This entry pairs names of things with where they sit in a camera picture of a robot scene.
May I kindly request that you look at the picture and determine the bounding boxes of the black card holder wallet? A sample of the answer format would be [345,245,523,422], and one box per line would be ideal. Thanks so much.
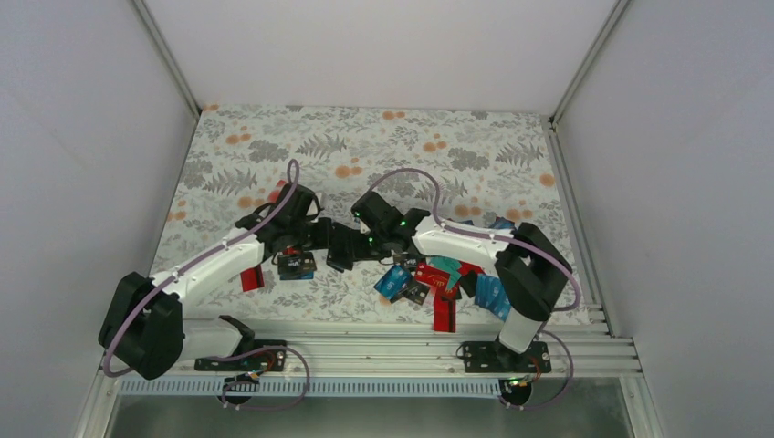
[326,223,369,273]

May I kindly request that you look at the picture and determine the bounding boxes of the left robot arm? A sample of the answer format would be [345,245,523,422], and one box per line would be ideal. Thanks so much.
[98,184,322,380]

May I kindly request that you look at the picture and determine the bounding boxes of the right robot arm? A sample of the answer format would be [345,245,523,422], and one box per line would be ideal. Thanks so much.
[350,192,572,371]

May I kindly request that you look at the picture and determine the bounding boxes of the translucent red dot card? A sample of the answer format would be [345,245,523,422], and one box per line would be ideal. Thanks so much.
[267,180,291,203]

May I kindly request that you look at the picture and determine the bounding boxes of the black VIP card stack left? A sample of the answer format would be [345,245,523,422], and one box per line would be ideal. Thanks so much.
[277,252,317,281]

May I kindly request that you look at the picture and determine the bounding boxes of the blue card lower centre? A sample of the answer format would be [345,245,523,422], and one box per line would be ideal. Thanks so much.
[374,266,412,300]

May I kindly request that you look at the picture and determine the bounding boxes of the red card left side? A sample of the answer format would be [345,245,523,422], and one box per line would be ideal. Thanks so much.
[240,265,265,293]

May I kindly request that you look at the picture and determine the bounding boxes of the red VIP card centre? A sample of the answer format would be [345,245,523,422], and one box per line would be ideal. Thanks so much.
[413,263,450,290]

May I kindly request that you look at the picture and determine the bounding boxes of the teal card centre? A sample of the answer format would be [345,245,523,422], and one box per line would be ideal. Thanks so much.
[430,256,462,283]

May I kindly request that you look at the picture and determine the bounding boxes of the red card at front edge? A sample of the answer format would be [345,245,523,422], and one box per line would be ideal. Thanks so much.
[433,296,456,333]

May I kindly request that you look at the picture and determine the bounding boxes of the blue card fan right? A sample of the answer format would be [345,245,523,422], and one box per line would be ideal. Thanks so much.
[474,274,512,321]

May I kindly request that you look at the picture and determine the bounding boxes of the floral patterned table mat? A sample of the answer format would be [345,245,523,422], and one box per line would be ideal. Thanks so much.
[151,104,582,329]

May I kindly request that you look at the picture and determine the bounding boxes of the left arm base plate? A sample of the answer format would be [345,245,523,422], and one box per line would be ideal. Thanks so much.
[193,339,288,372]

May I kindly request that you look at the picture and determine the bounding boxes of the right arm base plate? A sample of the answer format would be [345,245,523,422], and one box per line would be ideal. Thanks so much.
[455,341,552,374]

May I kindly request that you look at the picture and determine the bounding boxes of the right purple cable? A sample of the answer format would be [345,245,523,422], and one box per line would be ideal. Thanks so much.
[367,168,583,412]

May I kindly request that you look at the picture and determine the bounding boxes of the aluminium rail frame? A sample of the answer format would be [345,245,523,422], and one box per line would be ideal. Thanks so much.
[75,323,663,437]

